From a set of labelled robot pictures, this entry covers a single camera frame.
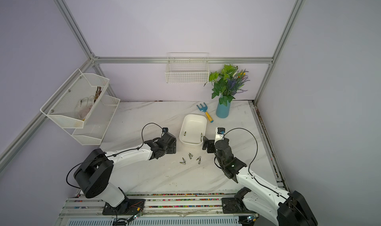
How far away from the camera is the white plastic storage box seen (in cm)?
99

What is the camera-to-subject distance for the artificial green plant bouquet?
873mm

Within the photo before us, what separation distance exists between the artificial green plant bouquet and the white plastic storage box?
0.75ft
